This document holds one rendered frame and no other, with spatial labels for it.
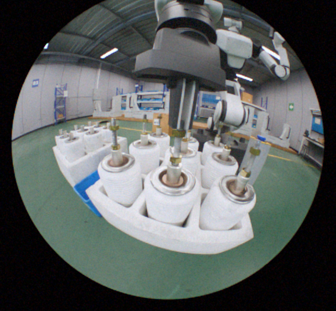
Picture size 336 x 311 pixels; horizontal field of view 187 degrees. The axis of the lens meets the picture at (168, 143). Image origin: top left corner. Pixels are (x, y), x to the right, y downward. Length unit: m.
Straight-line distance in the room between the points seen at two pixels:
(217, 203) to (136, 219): 0.14
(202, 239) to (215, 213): 0.05
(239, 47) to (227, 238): 0.80
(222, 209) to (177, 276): 0.27
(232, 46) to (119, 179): 0.77
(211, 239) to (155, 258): 0.20
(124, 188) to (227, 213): 0.18
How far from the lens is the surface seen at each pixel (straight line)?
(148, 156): 0.26
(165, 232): 0.18
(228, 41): 0.69
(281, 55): 0.84
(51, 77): 6.60
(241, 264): 0.46
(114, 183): 0.19
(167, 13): 0.16
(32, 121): 6.29
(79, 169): 0.43
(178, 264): 0.36
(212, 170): 0.25
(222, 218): 0.18
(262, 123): 2.85
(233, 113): 0.56
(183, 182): 0.16
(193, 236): 0.19
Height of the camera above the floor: 0.36
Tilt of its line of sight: 20 degrees down
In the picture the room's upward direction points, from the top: 5 degrees clockwise
